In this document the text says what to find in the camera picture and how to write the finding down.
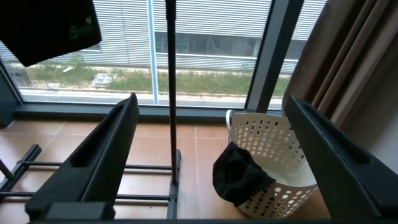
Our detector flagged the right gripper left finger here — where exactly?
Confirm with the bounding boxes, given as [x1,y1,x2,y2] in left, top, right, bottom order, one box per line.
[25,92,141,220]

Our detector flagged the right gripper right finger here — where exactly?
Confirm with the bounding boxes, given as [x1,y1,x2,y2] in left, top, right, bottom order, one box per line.
[284,95,398,220]

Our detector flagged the black garment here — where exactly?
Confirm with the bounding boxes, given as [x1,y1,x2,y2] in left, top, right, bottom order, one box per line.
[212,141,277,208]

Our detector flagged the black shorts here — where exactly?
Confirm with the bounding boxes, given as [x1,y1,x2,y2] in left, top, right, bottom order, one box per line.
[0,0,103,68]

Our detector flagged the white laundry basket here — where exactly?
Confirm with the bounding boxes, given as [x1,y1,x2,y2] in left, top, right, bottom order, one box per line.
[225,109,319,220]

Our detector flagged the black clothes rack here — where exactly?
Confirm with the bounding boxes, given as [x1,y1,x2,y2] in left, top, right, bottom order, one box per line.
[0,0,182,220]

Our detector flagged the brown curtain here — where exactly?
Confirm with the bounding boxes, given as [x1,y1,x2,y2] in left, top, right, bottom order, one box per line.
[281,0,398,129]

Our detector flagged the window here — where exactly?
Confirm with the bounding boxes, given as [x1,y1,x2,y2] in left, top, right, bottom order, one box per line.
[0,0,328,128]

